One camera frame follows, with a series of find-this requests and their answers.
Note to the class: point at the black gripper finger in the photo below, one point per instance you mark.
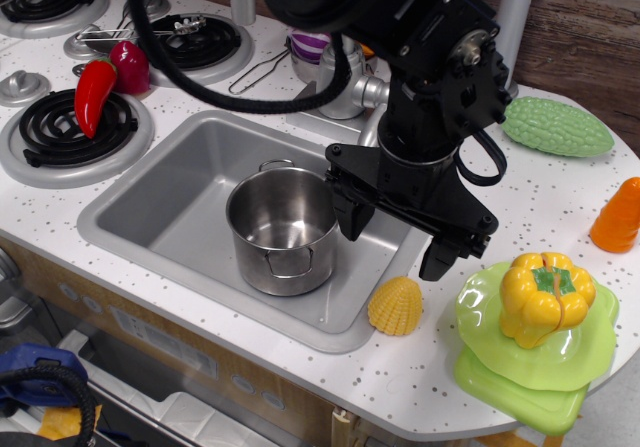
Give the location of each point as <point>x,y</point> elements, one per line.
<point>352,216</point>
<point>439,257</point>

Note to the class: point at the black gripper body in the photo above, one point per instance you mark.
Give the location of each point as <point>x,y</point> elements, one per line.
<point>428,196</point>

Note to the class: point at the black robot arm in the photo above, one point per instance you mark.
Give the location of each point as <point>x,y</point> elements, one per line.
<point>447,84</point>

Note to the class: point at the stainless steel pot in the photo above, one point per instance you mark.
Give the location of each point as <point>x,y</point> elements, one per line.
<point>285,231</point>

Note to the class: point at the yellow toy corn piece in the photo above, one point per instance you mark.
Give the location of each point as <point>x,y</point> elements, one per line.
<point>396,307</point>

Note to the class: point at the grey toy sink basin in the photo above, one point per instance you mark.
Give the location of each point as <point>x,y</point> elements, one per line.
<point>214,208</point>

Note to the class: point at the yellow toy bell pepper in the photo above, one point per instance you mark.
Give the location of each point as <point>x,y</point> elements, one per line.
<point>542,294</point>

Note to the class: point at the silver toy faucet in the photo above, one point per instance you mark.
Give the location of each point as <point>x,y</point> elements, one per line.
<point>354,115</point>

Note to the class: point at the green toy bitter gourd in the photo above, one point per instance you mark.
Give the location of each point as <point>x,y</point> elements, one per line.
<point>556,128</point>

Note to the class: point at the light green lettuce leaf plate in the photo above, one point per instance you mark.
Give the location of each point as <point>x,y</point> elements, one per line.
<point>567,361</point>

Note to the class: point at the orange toy carrot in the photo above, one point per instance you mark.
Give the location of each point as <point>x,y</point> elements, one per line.
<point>616,228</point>

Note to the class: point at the purple striped toy cup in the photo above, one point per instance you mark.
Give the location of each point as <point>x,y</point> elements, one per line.
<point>308,46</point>

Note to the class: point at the green square toy plate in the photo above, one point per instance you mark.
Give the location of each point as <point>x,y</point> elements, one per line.
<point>547,411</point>

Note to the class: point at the back right black burner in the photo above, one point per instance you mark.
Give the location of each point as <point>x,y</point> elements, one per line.
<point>206,48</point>

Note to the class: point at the black burner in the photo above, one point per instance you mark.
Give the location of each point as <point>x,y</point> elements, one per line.
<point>43,146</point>
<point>36,19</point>
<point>206,48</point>

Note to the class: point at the silver metal tongs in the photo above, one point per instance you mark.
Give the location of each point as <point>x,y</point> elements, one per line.
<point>125,32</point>

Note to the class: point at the toy oven door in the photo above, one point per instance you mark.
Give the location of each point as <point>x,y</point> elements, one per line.
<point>187,390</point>

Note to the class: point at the dark red toy pepper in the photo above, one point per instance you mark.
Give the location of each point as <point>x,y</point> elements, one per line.
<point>132,66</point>

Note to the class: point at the grey stove knob back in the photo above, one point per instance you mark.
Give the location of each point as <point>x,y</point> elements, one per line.
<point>156,8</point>

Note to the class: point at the grey stove knob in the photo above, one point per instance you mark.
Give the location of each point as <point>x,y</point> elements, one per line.
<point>89,43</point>
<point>22,88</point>
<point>156,8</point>

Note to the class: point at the red toy chili pepper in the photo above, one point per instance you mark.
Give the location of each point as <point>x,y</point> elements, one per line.
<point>95,84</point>

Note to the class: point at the grey stove knob middle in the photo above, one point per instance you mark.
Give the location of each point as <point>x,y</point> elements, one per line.
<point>89,43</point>

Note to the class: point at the front left black burner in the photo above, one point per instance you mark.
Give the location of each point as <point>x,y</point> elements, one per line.
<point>43,146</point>

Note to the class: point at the grey stove knob front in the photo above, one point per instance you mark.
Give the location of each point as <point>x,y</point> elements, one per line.
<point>22,88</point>

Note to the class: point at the back left black burner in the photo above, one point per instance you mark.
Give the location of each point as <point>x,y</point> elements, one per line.
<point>36,19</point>

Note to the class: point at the metal wire whisk handle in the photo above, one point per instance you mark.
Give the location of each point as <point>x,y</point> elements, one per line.
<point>257,73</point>

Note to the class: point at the white vertical post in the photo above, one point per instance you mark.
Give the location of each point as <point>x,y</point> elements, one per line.
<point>512,16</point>

